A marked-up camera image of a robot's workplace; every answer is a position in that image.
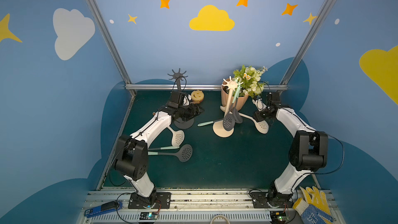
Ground cream skimmer wooden handle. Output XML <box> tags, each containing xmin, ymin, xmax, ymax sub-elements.
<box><xmin>152</xmin><ymin>111</ymin><xmax>186</xmax><ymax>148</ymax></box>
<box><xmin>220</xmin><ymin>106</ymin><xmax>269</xmax><ymax>134</ymax></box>

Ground grey skimmer mint handle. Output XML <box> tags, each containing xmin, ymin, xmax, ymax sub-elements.
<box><xmin>197</xmin><ymin>118</ymin><xmax>223</xmax><ymax>127</ymax></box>
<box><xmin>223</xmin><ymin>79</ymin><xmax>241</xmax><ymax>131</ymax></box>
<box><xmin>148</xmin><ymin>144</ymin><xmax>193</xmax><ymax>162</ymax></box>

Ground cream utensil rack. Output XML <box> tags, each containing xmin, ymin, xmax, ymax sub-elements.
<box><xmin>212</xmin><ymin>77</ymin><xmax>239</xmax><ymax>138</ymax></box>

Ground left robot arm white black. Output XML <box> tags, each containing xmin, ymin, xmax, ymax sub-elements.
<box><xmin>111</xmin><ymin>91</ymin><xmax>204</xmax><ymax>208</ymax></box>

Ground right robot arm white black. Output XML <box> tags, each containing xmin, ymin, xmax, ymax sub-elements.
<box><xmin>252</xmin><ymin>92</ymin><xmax>328</xmax><ymax>208</ymax></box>

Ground dark grey utensil rack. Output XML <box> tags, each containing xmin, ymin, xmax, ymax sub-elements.
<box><xmin>168</xmin><ymin>68</ymin><xmax>194</xmax><ymax>130</ymax></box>

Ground yellow smiley sponge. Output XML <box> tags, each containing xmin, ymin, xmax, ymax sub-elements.
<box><xmin>191</xmin><ymin>90</ymin><xmax>204</xmax><ymax>104</ymax></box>

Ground pink pot with flowers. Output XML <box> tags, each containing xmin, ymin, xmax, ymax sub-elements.
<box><xmin>232</xmin><ymin>65</ymin><xmax>268</xmax><ymax>111</ymax></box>

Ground yellow blue work glove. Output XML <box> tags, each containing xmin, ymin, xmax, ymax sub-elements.
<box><xmin>293</xmin><ymin>186</ymin><xmax>334</xmax><ymax>224</ymax></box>

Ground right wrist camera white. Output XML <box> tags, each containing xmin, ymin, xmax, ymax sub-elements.
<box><xmin>252</xmin><ymin>98</ymin><xmax>266</xmax><ymax>111</ymax></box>

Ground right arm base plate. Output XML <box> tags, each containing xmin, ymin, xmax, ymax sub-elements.
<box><xmin>249</xmin><ymin>191</ymin><xmax>293</xmax><ymax>208</ymax></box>

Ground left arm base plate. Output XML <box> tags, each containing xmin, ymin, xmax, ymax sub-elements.
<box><xmin>128</xmin><ymin>192</ymin><xmax>172</xmax><ymax>209</ymax></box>

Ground blue tool on rail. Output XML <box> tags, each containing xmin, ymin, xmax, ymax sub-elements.
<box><xmin>84</xmin><ymin>201</ymin><xmax>123</xmax><ymax>218</ymax></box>

